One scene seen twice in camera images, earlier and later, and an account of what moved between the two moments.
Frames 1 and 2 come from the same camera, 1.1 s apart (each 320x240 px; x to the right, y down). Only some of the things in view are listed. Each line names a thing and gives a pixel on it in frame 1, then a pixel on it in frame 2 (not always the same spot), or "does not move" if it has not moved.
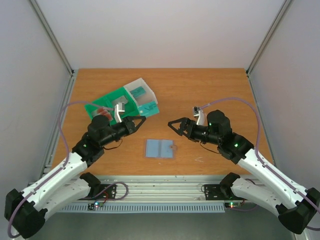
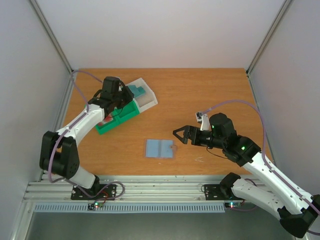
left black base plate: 110,193 does not move
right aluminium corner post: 286,4 does not move
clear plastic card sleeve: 159,148 does not move
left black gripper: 130,126 to 130,96
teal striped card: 149,109 to 136,91
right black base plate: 219,192 does not move
